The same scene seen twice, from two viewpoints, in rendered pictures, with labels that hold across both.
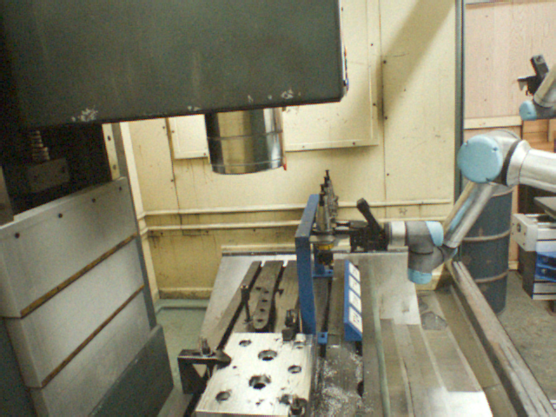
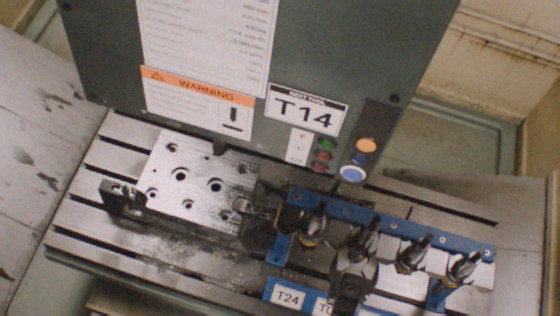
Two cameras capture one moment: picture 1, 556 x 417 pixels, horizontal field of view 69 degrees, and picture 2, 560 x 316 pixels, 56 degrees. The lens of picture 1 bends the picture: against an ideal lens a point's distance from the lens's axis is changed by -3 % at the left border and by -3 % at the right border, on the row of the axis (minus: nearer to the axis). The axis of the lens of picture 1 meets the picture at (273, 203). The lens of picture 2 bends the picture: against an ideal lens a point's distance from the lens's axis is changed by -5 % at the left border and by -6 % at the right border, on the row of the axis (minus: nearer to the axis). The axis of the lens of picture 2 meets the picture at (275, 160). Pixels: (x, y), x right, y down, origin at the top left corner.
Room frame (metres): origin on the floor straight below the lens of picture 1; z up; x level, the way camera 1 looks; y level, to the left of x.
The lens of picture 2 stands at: (0.96, -0.60, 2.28)
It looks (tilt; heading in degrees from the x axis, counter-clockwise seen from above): 60 degrees down; 85
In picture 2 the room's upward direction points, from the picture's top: 11 degrees clockwise
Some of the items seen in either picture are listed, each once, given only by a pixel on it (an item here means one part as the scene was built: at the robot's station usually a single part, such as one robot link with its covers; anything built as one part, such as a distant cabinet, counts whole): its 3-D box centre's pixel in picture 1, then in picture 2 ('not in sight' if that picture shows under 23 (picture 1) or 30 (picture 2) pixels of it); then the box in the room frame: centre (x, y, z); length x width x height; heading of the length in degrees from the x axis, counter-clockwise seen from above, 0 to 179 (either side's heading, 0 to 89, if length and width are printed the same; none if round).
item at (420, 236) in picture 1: (422, 234); not in sight; (1.16, -0.43, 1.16); 0.11 x 0.08 x 0.09; 79
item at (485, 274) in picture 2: not in sight; (483, 277); (1.49, -0.21, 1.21); 0.07 x 0.05 x 0.01; 79
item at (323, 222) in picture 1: (322, 216); (316, 218); (1.11, -0.13, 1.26); 0.04 x 0.04 x 0.07
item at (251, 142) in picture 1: (245, 138); not in sight; (0.86, 0.05, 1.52); 0.16 x 0.16 x 0.12
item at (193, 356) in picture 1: (206, 366); (223, 138); (0.88, 0.21, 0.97); 0.13 x 0.03 x 0.15; 79
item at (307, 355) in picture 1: (264, 376); (198, 184); (0.83, 0.06, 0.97); 0.29 x 0.23 x 0.05; 169
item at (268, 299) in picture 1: (264, 314); (325, 203); (1.18, 0.06, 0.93); 0.26 x 0.05 x 0.06; 174
